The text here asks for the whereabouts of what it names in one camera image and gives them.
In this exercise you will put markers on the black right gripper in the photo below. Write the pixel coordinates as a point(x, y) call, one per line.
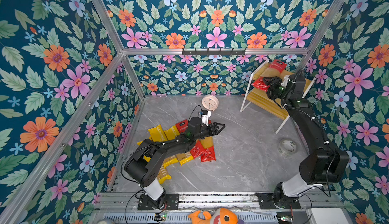
point(273, 84)

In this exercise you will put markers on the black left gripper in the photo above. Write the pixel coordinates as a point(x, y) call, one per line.
point(215, 126)

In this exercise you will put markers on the red spaghetti bag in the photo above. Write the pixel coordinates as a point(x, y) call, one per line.
point(274, 69)
point(208, 154)
point(198, 150)

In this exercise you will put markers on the yellow pasta bag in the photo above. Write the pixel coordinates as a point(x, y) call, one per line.
point(144, 150)
point(157, 134)
point(163, 175)
point(178, 158)

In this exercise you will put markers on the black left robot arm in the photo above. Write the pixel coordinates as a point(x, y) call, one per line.
point(145, 162)

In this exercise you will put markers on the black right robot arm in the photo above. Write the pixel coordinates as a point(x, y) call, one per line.
point(325, 163)

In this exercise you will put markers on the wooden two-tier shelf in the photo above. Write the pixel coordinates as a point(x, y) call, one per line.
point(273, 102)

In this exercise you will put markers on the cream alarm clock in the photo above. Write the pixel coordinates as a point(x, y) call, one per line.
point(210, 102)

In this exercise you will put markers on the clear tape roll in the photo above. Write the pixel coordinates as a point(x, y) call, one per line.
point(287, 147)

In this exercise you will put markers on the orange plush fish toy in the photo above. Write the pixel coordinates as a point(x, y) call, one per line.
point(221, 216)

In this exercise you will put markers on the white box bottom right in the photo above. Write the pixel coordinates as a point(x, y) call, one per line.
point(328, 216)

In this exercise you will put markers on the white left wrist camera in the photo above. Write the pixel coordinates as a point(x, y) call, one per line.
point(206, 114)

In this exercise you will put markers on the black wall hook rail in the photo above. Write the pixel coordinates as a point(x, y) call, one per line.
point(213, 51)

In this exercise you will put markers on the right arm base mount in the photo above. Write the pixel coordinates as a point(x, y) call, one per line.
point(277, 201)

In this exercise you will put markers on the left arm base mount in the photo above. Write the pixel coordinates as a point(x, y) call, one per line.
point(165, 202)

